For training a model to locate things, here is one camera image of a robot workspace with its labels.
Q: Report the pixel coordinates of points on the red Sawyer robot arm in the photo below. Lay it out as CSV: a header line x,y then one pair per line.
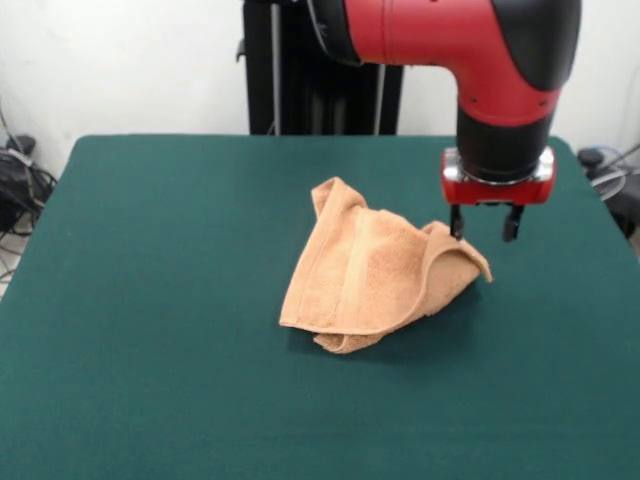
x,y
440,30

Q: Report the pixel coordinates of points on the tan terry towel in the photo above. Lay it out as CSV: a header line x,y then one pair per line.
x,y
360,270

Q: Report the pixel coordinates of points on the dark green table cloth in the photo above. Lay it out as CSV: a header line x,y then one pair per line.
x,y
150,300

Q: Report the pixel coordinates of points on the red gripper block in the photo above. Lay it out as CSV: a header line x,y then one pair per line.
x,y
495,194

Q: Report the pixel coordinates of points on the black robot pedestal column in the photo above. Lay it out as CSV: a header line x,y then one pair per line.
x,y
280,75

